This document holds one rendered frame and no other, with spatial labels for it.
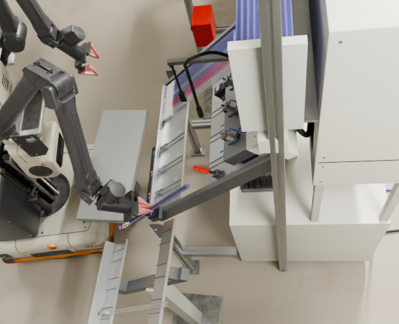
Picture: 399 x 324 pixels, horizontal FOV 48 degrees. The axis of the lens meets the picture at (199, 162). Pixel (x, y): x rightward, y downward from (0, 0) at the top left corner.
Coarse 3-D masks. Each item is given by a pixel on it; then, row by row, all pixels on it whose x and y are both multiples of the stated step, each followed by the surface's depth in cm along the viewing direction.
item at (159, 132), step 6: (162, 90) 214; (162, 96) 212; (162, 102) 211; (162, 108) 209; (162, 126) 206; (162, 132) 204; (156, 138) 202; (156, 144) 200; (156, 150) 198; (156, 156) 197; (156, 162) 196; (156, 168) 195; (156, 180) 193; (156, 186) 192; (150, 198) 188
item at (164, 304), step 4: (148, 304) 139; (152, 304) 137; (156, 304) 134; (160, 304) 132; (164, 304) 131; (124, 308) 152; (128, 308) 150; (132, 308) 147; (136, 308) 145; (140, 308) 142; (144, 308) 140; (148, 308) 138; (152, 308) 136; (156, 308) 135; (100, 312) 168; (108, 312) 162; (112, 312) 159; (116, 312) 156; (120, 312) 154; (124, 312) 153
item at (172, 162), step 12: (168, 120) 203; (180, 120) 193; (168, 132) 199; (180, 132) 190; (168, 144) 196; (180, 144) 186; (168, 156) 192; (180, 156) 182; (168, 168) 188; (180, 168) 180; (168, 180) 185; (180, 180) 177; (156, 192) 189; (168, 192) 182
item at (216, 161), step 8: (216, 96) 175; (216, 104) 173; (216, 112) 171; (224, 112) 166; (216, 120) 169; (224, 120) 164; (216, 128) 167; (216, 136) 165; (216, 144) 164; (216, 152) 162; (216, 160) 160; (256, 160) 141; (216, 168) 158; (224, 168) 154; (232, 168) 150; (224, 176) 153
